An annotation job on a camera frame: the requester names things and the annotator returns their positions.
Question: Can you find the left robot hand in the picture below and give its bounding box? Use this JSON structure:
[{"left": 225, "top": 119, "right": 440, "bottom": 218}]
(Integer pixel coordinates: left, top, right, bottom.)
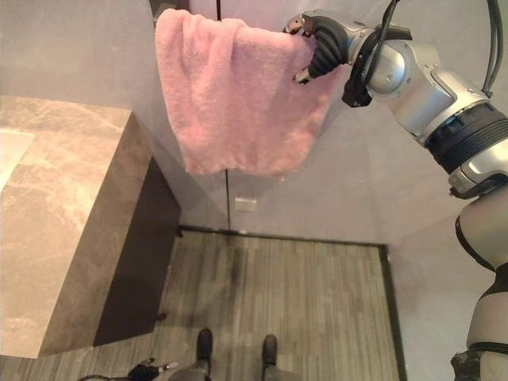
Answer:
[{"left": 127, "top": 357, "right": 179, "bottom": 381}]

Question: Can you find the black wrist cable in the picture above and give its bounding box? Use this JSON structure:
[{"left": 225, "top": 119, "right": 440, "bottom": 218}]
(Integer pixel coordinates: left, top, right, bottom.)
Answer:
[{"left": 481, "top": 0, "right": 508, "bottom": 96}]

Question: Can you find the white sink basin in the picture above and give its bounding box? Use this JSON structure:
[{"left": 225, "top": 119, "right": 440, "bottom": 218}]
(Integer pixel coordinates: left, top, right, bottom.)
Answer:
[{"left": 0, "top": 127, "right": 35, "bottom": 191}]

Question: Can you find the dark vanity cabinet base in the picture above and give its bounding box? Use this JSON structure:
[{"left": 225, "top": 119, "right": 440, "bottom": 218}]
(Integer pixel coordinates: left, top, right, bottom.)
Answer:
[{"left": 92, "top": 156, "right": 182, "bottom": 348}]

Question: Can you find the dark robot foot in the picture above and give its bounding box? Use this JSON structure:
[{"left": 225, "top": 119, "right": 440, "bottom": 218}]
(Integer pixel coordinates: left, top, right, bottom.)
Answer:
[
  {"left": 196, "top": 328, "right": 214, "bottom": 363},
  {"left": 262, "top": 333, "right": 279, "bottom": 368}
]

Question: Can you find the marble vanity counter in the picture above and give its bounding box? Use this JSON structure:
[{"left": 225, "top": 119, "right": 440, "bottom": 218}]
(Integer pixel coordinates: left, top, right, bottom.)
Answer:
[{"left": 0, "top": 94, "right": 153, "bottom": 360}]

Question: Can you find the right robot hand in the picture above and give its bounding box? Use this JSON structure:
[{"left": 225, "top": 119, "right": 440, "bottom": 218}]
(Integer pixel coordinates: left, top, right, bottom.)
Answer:
[{"left": 282, "top": 13, "right": 357, "bottom": 85}]

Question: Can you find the white wall outlet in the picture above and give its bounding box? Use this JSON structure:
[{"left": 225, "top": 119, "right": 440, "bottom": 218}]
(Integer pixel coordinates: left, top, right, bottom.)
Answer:
[{"left": 234, "top": 196, "right": 257, "bottom": 214}]

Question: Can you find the pink fluffy towel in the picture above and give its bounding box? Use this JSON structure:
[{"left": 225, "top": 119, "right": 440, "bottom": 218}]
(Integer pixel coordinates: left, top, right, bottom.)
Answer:
[{"left": 154, "top": 7, "right": 335, "bottom": 177}]

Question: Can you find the dark left robot foot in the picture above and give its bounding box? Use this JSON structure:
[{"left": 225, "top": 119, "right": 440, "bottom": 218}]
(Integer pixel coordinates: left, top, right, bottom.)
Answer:
[{"left": 196, "top": 328, "right": 214, "bottom": 363}]

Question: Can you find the dark right robot foot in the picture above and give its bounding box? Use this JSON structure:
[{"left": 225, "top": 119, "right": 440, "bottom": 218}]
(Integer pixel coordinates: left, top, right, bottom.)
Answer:
[{"left": 262, "top": 333, "right": 279, "bottom": 368}]

